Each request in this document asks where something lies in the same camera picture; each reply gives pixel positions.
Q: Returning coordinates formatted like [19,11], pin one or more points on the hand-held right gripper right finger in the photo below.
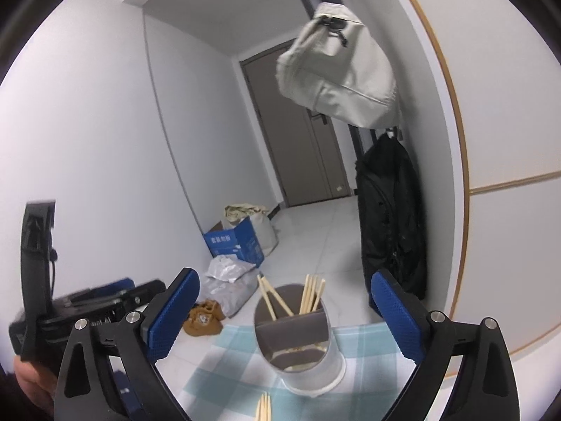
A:
[396,315]

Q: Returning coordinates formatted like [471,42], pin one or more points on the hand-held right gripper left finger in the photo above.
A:
[171,315]

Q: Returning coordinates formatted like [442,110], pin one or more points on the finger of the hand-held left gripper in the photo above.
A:
[140,294]

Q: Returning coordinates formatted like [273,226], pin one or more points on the bunch of wooden chopsticks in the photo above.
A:
[307,298]

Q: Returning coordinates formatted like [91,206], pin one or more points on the grey white utensil holder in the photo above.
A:
[307,377]

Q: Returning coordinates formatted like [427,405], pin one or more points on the pile of wooden chopsticks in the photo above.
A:
[264,410]

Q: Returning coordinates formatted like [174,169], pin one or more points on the person's left hand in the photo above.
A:
[33,381]

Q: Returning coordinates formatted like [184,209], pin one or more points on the large grey plastic parcel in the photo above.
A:
[236,296]

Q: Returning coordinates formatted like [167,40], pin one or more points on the small grey plastic parcel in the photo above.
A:
[230,269]

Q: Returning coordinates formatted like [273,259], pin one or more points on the teal plaid placemat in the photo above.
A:
[219,381]

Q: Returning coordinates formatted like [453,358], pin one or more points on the blue cardboard box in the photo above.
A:
[241,241]

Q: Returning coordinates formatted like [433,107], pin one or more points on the black backpack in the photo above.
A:
[390,210]

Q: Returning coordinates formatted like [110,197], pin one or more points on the beige canvas tote bag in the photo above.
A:
[267,232]

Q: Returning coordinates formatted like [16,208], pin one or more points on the grey-brown door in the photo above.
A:
[302,162]

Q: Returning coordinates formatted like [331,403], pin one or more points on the white cabinet with gold trim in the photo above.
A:
[504,140]

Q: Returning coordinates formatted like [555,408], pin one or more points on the white fabric bag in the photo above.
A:
[342,74]

